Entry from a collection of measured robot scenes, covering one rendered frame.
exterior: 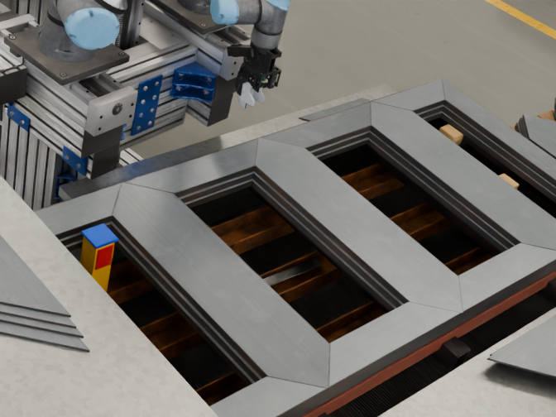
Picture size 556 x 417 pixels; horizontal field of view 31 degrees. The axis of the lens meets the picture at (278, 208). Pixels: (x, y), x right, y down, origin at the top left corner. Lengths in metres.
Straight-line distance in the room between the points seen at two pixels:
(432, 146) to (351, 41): 2.32
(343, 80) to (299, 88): 0.27
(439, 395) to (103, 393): 0.89
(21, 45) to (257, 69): 0.59
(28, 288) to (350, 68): 3.28
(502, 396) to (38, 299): 1.12
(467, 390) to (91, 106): 1.12
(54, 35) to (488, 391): 1.34
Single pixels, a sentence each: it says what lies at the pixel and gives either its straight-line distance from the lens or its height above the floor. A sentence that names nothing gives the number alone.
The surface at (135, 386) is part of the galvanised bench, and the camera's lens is 1.78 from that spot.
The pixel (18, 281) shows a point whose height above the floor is 1.07.
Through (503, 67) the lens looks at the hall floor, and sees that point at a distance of 5.45.
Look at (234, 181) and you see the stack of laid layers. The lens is 2.60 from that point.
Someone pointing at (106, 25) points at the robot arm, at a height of 1.22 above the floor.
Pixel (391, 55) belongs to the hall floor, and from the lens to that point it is 5.19.
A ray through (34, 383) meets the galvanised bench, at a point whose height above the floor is 1.05.
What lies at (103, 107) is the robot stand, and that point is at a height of 0.99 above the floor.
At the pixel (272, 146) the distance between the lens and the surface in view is 2.72.
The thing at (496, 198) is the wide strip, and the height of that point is 0.87.
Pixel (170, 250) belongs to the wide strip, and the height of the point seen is 0.87.
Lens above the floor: 2.40
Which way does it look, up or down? 38 degrees down
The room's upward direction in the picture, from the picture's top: 16 degrees clockwise
